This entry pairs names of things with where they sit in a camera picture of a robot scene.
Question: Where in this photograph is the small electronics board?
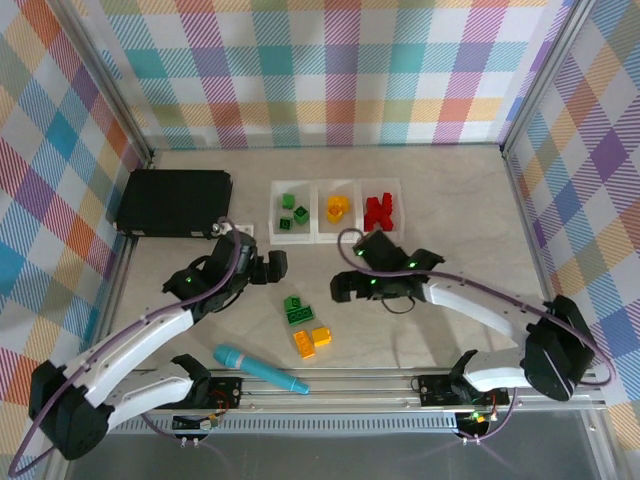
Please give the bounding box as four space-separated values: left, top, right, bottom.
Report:
457 409 499 431
172 412 224 432

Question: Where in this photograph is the aluminium frame post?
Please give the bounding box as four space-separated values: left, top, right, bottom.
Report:
501 0 599 159
62 0 156 166

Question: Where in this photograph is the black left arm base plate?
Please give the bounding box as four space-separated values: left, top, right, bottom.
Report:
208 375 245 409

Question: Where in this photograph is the black rectangular case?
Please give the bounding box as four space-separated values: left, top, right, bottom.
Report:
114 169 235 239

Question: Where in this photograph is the aluminium side rail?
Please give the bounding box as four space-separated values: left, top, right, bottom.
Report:
502 147 576 369
92 234 139 374

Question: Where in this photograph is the slotted grey cable duct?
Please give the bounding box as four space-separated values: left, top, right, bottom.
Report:
112 417 461 434

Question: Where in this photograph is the aluminium mounting rail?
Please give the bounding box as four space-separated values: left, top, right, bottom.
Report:
134 367 609 415

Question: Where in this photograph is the clear white plastic container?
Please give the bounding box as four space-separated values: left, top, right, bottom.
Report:
268 179 319 245
314 178 362 245
358 178 404 237

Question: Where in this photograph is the long orange-yellow lego brick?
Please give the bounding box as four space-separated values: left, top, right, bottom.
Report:
292 330 317 360

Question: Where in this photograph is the thin black cable loop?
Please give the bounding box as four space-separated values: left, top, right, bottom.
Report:
380 297 421 316

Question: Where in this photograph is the teal pen-shaped device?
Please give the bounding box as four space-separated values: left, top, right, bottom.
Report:
213 343 311 396

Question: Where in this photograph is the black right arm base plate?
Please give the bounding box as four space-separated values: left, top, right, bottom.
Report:
417 373 516 409

